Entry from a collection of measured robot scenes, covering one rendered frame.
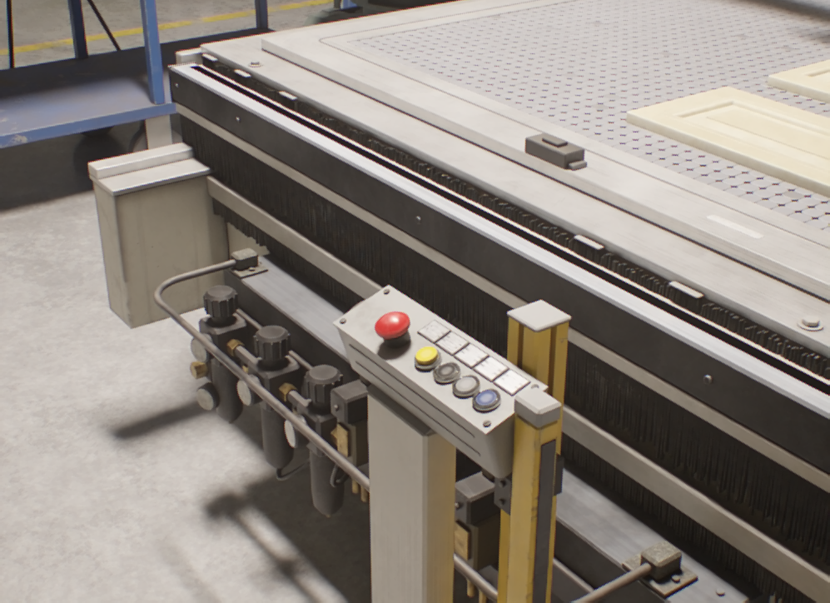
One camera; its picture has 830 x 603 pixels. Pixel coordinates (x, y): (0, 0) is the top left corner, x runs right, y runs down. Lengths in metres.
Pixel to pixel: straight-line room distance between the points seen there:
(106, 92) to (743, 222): 2.96
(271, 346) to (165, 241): 0.56
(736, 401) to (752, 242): 0.26
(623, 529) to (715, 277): 0.37
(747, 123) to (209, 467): 1.38
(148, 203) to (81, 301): 0.97
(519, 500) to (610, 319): 0.47
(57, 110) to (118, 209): 1.66
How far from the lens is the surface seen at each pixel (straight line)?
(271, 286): 2.33
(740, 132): 2.08
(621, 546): 1.67
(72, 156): 4.63
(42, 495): 2.71
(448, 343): 1.29
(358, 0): 3.39
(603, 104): 2.22
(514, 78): 2.36
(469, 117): 2.12
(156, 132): 4.23
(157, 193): 2.58
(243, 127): 2.43
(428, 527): 1.38
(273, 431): 2.25
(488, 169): 1.95
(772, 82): 2.40
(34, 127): 4.04
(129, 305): 2.65
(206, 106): 2.56
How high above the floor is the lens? 1.54
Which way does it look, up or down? 27 degrees down
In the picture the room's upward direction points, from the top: straight up
